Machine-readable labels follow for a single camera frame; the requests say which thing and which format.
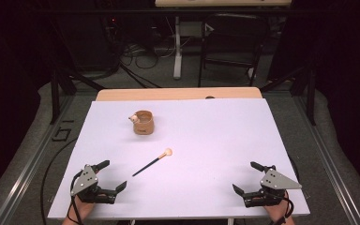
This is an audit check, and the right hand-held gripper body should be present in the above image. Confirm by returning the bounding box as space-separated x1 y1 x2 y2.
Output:
243 165 303 208

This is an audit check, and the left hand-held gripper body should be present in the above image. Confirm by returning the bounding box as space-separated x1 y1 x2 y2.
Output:
70 164 118 205

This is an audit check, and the black-handled makeup brush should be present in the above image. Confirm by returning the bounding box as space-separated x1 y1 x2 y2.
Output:
131 147 173 178

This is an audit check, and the brown cup with animal figure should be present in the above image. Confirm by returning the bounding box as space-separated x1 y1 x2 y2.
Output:
128 110 156 136

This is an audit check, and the person's left hand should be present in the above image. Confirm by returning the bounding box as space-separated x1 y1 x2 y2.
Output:
67 197 97 221

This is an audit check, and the person's right hand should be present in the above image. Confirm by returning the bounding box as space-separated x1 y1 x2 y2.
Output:
263 199 290 221

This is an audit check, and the light wooden table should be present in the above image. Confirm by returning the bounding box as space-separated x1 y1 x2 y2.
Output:
95 86 263 102

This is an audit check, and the black equipment cabinet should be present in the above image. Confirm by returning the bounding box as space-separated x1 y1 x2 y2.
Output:
55 13 120 72

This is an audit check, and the black folding chair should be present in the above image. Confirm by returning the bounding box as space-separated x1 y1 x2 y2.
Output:
197 12 270 88

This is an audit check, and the white desk leg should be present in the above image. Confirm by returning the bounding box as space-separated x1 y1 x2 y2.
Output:
172 16 183 80

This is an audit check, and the light wooden desk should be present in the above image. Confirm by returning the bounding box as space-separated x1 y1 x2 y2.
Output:
154 0 293 8

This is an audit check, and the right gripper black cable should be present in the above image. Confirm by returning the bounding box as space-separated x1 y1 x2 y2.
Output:
273 189 295 225

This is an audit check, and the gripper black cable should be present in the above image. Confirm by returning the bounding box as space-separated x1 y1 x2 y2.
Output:
67 171 85 225
273 189 295 225

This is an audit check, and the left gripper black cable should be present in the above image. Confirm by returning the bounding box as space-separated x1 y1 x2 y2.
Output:
67 171 85 225

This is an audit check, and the black floor cable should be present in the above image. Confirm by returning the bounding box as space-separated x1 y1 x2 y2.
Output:
39 136 80 225

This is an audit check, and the aluminium floor rail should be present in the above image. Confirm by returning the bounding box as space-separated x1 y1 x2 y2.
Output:
0 93 76 225
293 93 360 225

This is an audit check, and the black metal frame stand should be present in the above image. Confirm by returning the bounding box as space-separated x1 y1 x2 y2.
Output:
50 66 106 125
260 65 317 127

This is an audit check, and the bundle of floor cables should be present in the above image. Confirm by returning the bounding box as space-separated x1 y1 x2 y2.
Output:
118 41 176 89

